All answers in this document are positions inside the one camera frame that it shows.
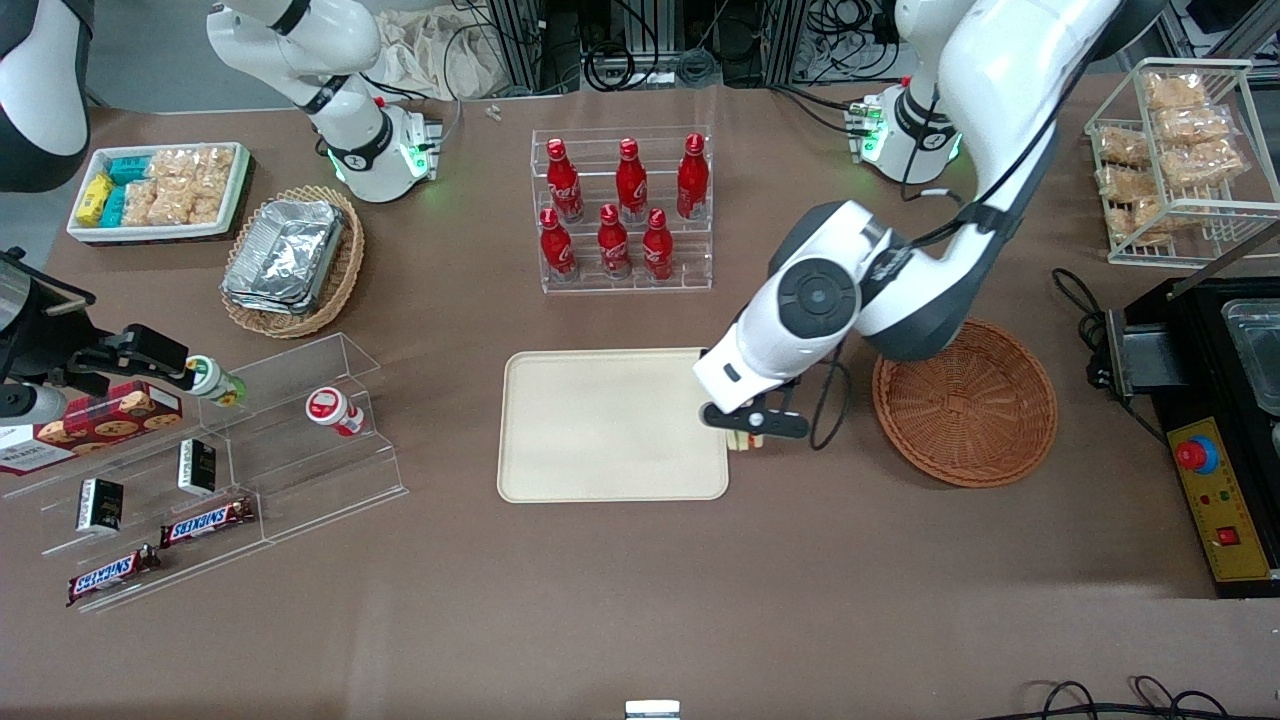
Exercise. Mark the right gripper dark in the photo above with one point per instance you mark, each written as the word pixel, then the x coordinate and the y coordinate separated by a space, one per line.
pixel 48 352

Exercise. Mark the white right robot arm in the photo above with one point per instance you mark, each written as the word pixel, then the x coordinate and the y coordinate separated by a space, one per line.
pixel 330 40

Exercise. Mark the clear bag of crackers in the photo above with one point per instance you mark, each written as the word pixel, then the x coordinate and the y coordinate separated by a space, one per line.
pixel 190 205
pixel 172 167
pixel 215 168
pixel 142 203

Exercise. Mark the light wicker basket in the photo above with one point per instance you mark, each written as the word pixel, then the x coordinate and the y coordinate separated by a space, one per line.
pixel 340 270

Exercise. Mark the beige cloth bag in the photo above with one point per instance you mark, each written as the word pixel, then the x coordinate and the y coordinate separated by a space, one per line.
pixel 430 50

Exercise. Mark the Snickers chocolate bar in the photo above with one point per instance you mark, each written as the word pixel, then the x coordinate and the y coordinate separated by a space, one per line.
pixel 207 522
pixel 113 576

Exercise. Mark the beige plastic tray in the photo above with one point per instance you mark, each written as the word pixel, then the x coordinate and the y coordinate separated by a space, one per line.
pixel 610 425

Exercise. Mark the silver bracket at table edge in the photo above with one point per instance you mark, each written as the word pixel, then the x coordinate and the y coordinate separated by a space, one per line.
pixel 652 710

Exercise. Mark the black countertop appliance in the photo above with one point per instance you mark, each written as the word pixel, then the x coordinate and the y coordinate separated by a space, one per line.
pixel 1190 340

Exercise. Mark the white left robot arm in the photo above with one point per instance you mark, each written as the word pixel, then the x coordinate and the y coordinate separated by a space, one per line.
pixel 1010 60

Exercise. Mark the yellow snack pack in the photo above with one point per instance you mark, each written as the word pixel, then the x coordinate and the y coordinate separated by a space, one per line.
pixel 95 198

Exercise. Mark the red emergency stop button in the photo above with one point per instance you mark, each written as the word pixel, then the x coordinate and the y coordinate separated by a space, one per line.
pixel 1197 455

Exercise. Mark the sandwich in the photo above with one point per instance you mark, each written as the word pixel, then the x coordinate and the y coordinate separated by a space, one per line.
pixel 745 442

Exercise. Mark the red lidded snack cup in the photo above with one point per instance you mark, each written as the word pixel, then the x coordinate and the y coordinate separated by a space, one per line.
pixel 333 410

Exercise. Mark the brown wicker basket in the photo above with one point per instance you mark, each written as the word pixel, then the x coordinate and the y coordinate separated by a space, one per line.
pixel 965 405

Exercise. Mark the clear bag of fried snacks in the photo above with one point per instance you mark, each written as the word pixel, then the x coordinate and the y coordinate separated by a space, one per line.
pixel 1192 125
pixel 1160 215
pixel 1205 163
pixel 1123 146
pixel 1175 90
pixel 1126 184

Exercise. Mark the clear acrylic bottle rack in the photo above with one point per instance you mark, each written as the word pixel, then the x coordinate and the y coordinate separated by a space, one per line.
pixel 690 250

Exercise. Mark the teal snack pack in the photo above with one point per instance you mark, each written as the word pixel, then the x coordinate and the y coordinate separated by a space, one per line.
pixel 128 170
pixel 114 207

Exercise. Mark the white red biscuit box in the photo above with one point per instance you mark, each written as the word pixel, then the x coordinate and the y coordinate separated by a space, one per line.
pixel 35 452

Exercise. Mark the red cola bottle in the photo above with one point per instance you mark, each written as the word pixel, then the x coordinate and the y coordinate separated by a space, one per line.
pixel 557 250
pixel 613 248
pixel 564 185
pixel 692 180
pixel 630 185
pixel 657 250

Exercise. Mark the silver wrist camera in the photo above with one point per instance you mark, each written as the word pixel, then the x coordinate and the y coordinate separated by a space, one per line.
pixel 35 403

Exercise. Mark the red plaid cookie box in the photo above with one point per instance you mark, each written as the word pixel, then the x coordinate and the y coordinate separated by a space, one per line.
pixel 105 415

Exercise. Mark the black white chocolate box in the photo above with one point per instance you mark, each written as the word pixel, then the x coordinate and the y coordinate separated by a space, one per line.
pixel 100 505
pixel 197 467

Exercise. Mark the green sunflower snack cup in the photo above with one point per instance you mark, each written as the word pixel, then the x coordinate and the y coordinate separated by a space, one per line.
pixel 215 380

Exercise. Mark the white rectangular snack bin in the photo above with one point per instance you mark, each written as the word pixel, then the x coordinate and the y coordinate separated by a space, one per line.
pixel 240 175

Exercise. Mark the foil wrapped pack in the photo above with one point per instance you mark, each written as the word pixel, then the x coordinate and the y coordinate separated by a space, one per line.
pixel 265 304
pixel 285 250

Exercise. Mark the clear acrylic tiered shelf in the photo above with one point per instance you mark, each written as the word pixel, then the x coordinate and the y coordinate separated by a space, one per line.
pixel 300 470

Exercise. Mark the yellow control panel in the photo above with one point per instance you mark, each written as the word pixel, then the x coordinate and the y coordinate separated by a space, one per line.
pixel 1235 500

